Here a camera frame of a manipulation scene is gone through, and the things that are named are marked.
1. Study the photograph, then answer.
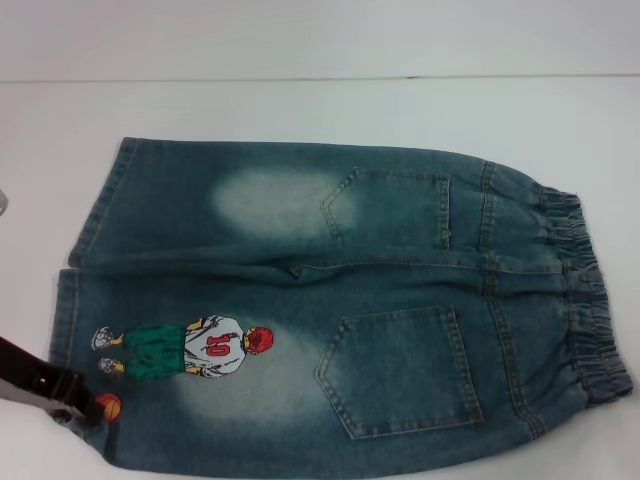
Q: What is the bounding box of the blue denim shorts basketball print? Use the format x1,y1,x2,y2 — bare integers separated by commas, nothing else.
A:
49,135,636,480

